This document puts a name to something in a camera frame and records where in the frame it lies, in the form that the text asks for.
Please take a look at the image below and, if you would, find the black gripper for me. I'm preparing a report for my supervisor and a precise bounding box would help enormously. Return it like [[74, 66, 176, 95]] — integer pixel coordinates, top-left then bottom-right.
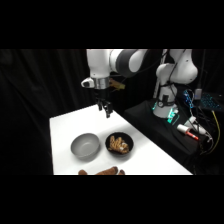
[[94, 87, 114, 120]]

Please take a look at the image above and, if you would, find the brown deer plush toy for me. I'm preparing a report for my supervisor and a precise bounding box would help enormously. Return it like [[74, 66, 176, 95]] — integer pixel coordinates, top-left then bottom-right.
[[77, 166, 126, 176]]

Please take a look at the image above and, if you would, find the grey bowl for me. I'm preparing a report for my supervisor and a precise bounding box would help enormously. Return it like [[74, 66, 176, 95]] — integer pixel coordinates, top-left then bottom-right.
[[70, 132, 101, 159]]

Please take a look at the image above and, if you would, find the black bowl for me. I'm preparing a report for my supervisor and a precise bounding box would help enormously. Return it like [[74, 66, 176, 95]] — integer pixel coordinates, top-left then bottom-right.
[[105, 132, 135, 156]]

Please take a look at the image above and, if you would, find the giraffe plush toy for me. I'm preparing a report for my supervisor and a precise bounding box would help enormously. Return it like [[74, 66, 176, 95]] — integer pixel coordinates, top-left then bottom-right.
[[108, 134, 131, 155]]

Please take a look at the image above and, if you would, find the black robot stand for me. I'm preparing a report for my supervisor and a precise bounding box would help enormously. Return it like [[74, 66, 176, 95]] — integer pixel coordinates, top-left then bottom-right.
[[122, 99, 202, 165]]

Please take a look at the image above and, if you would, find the black curtain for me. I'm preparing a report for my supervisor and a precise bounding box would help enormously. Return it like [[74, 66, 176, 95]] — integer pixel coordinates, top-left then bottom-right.
[[0, 49, 98, 176]]

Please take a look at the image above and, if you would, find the small green light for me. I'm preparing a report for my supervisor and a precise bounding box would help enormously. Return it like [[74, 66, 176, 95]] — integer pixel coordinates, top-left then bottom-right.
[[166, 107, 180, 125]]

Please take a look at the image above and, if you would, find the white cylinder with red tip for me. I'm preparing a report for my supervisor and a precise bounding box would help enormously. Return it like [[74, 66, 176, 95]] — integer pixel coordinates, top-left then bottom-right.
[[176, 123, 200, 141]]

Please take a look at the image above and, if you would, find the blue lit electronics box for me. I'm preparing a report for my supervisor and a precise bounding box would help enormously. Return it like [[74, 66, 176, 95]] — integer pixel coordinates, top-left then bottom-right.
[[182, 89, 196, 110]]

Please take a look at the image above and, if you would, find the yellowish wrist camera mount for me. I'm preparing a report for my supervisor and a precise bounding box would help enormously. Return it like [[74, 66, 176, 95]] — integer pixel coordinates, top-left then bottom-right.
[[110, 79, 127, 91]]

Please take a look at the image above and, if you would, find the yellow cable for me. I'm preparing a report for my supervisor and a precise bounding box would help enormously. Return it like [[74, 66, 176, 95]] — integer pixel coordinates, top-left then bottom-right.
[[199, 111, 222, 156]]

